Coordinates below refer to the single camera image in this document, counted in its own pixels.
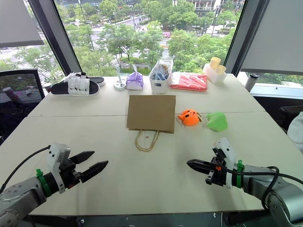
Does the orange plush toy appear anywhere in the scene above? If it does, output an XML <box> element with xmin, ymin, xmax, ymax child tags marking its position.
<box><xmin>177</xmin><ymin>108</ymin><xmax>203</xmax><ymax>129</ymax></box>

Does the green left wrist zip tie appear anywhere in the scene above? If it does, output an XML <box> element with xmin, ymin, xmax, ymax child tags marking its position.
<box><xmin>36</xmin><ymin>168</ymin><xmax>52</xmax><ymax>198</ymax></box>

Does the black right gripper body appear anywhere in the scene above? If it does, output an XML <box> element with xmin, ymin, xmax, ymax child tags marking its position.
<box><xmin>205</xmin><ymin>151</ymin><xmax>229</xmax><ymax>188</ymax></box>

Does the green wrist zip tie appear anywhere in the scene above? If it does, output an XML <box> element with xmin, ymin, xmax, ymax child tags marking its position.
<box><xmin>36</xmin><ymin>168</ymin><xmax>52</xmax><ymax>198</ymax></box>
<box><xmin>232</xmin><ymin>159</ymin><xmax>244</xmax><ymax>189</ymax></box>

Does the black mesh office chair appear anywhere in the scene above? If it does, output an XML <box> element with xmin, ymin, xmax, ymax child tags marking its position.
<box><xmin>0</xmin><ymin>69</ymin><xmax>46</xmax><ymax>145</ymax></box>

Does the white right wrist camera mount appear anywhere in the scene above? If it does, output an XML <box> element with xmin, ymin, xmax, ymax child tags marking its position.
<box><xmin>211</xmin><ymin>137</ymin><xmax>238</xmax><ymax>190</ymax></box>

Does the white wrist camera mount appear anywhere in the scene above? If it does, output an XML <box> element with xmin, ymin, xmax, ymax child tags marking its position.
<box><xmin>211</xmin><ymin>137</ymin><xmax>238</xmax><ymax>190</ymax></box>
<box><xmin>46</xmin><ymin>142</ymin><xmax>72</xmax><ymax>194</ymax></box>

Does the dark window frame post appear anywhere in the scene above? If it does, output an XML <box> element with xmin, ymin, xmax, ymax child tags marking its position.
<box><xmin>23</xmin><ymin>0</ymin><xmax>82</xmax><ymax>77</ymax></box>
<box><xmin>223</xmin><ymin>0</ymin><xmax>271</xmax><ymax>77</ymax></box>

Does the green right wrist zip tie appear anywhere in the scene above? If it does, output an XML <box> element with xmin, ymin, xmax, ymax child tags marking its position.
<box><xmin>232</xmin><ymin>159</ymin><xmax>244</xmax><ymax>189</ymax></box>

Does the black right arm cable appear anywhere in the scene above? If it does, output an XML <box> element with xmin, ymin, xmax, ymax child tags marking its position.
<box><xmin>225</xmin><ymin>166</ymin><xmax>303</xmax><ymax>210</ymax></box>

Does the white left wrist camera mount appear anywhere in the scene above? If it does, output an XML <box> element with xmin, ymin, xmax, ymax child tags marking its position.
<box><xmin>46</xmin><ymin>142</ymin><xmax>72</xmax><ymax>194</ymax></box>

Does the tall yellow cup stack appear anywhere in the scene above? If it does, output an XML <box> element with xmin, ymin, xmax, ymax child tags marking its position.
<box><xmin>210</xmin><ymin>57</ymin><xmax>222</xmax><ymax>70</ymax></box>

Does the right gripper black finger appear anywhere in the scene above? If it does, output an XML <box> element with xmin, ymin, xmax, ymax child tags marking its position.
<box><xmin>189</xmin><ymin>159</ymin><xmax>214</xmax><ymax>167</ymax></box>
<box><xmin>187</xmin><ymin>161</ymin><xmax>212</xmax><ymax>176</ymax></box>

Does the person in white clothing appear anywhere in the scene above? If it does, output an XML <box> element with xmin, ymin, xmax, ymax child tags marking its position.
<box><xmin>286</xmin><ymin>114</ymin><xmax>303</xmax><ymax>155</ymax></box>

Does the white plastic storage basket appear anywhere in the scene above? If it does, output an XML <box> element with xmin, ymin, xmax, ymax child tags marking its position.
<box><xmin>149</xmin><ymin>56</ymin><xmax>174</xmax><ymax>95</ymax></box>

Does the grey thermos black lid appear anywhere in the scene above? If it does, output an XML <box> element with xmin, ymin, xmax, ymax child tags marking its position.
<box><xmin>245</xmin><ymin>73</ymin><xmax>260</xmax><ymax>92</ymax></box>

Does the brown paper bag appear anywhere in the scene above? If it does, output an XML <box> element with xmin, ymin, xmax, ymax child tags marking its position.
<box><xmin>126</xmin><ymin>95</ymin><xmax>177</xmax><ymax>152</ymax></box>

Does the white plastic box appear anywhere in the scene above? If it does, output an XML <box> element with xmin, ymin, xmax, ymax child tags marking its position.
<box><xmin>203</xmin><ymin>63</ymin><xmax>228</xmax><ymax>84</ymax></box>

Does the purple bottle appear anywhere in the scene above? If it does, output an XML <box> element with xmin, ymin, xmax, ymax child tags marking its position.
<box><xmin>1</xmin><ymin>87</ymin><xmax>25</xmax><ymax>105</ymax></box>

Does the black slipper white strap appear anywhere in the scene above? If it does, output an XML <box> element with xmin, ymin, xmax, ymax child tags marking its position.
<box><xmin>67</xmin><ymin>71</ymin><xmax>105</xmax><ymax>87</ymax></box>
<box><xmin>50</xmin><ymin>76</ymin><xmax>100</xmax><ymax>97</ymax></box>

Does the grey roller blind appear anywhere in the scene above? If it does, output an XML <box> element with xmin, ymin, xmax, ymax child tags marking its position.
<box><xmin>0</xmin><ymin>0</ymin><xmax>45</xmax><ymax>49</ymax></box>
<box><xmin>240</xmin><ymin>0</ymin><xmax>303</xmax><ymax>76</ymax></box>

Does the green plush toy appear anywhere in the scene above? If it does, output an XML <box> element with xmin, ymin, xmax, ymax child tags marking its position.
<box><xmin>203</xmin><ymin>111</ymin><xmax>229</xmax><ymax>132</ymax></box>

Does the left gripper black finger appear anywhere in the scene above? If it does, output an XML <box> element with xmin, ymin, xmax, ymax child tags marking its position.
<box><xmin>80</xmin><ymin>160</ymin><xmax>109</xmax><ymax>183</ymax></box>
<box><xmin>70</xmin><ymin>151</ymin><xmax>95</xmax><ymax>165</ymax></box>

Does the white desk stand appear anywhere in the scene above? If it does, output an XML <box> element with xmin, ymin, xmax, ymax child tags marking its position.
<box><xmin>113</xmin><ymin>66</ymin><xmax>126</xmax><ymax>91</ymax></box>

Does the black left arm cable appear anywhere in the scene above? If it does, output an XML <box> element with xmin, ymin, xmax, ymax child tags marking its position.
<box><xmin>0</xmin><ymin>145</ymin><xmax>52</xmax><ymax>190</ymax></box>

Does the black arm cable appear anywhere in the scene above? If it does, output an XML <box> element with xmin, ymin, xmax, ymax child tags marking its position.
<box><xmin>225</xmin><ymin>166</ymin><xmax>303</xmax><ymax>210</ymax></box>
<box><xmin>0</xmin><ymin>145</ymin><xmax>52</xmax><ymax>190</ymax></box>

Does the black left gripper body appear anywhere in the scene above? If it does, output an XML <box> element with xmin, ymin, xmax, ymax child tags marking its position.
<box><xmin>59</xmin><ymin>157</ymin><xmax>82</xmax><ymax>189</ymax></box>

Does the red packaged cloth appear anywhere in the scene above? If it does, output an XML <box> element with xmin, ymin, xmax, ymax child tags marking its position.
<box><xmin>169</xmin><ymin>72</ymin><xmax>209</xmax><ymax>91</ymax></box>

